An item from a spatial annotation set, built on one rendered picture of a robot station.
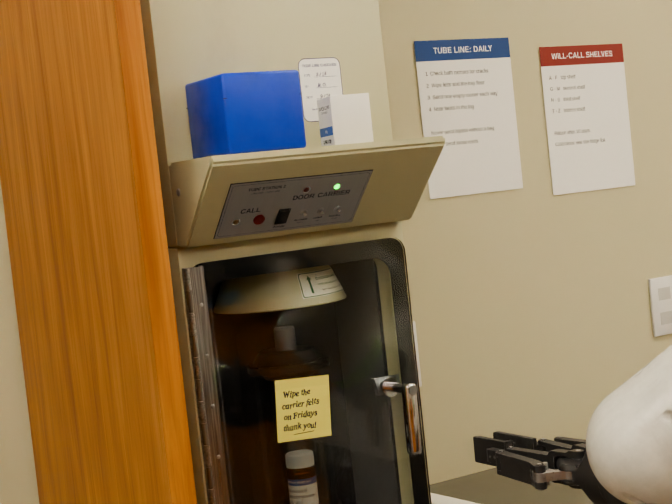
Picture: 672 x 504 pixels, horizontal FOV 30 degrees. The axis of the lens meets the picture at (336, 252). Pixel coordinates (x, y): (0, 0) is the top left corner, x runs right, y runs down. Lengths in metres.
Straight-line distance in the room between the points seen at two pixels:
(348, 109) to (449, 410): 0.86
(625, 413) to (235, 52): 0.71
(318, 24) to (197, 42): 0.17
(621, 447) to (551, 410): 1.32
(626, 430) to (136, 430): 0.62
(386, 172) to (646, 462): 0.60
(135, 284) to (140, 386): 0.12
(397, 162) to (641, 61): 1.11
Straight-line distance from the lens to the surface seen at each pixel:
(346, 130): 1.50
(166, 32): 1.50
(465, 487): 2.14
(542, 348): 2.35
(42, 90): 1.62
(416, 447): 1.59
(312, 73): 1.58
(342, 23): 1.62
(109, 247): 1.46
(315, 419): 1.56
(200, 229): 1.44
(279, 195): 1.46
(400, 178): 1.54
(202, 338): 1.48
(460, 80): 2.25
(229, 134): 1.40
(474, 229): 2.25
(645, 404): 1.06
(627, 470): 1.07
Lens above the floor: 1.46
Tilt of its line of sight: 3 degrees down
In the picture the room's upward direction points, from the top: 6 degrees counter-clockwise
